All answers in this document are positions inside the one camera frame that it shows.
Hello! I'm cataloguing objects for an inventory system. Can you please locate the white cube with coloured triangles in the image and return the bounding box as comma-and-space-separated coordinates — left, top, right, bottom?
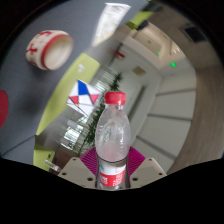
65, 79, 102, 117

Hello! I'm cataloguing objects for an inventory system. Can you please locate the lime green table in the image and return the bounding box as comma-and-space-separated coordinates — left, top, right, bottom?
35, 53, 101, 136
33, 144, 56, 172

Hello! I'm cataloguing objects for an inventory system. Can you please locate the black bag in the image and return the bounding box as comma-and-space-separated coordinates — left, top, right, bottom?
137, 19, 150, 32

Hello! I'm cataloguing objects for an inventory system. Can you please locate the framed wall picture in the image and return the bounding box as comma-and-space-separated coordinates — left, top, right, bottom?
132, 65, 147, 78

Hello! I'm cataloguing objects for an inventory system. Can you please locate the clear red-capped water bottle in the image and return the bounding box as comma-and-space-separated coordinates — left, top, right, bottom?
94, 91, 132, 190

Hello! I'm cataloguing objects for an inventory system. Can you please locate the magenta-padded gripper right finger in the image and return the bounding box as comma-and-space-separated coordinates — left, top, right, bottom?
125, 146, 168, 190

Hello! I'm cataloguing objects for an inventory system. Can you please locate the group of potted green plants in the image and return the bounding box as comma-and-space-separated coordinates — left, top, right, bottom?
79, 73, 124, 155

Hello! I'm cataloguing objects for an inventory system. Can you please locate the lime green seat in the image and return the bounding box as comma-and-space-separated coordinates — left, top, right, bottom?
125, 11, 158, 30

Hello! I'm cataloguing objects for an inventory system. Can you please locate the flat round red coaster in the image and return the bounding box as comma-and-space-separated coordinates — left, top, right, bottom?
0, 90, 9, 129

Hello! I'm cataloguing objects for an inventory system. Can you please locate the red and white paper cup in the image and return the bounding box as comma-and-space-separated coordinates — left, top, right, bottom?
25, 29, 75, 71

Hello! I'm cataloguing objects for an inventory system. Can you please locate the black wall screen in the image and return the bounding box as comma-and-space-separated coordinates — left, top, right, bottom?
182, 24, 207, 44

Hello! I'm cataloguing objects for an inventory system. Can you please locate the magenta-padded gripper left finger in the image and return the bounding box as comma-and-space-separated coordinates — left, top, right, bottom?
57, 146, 101, 190

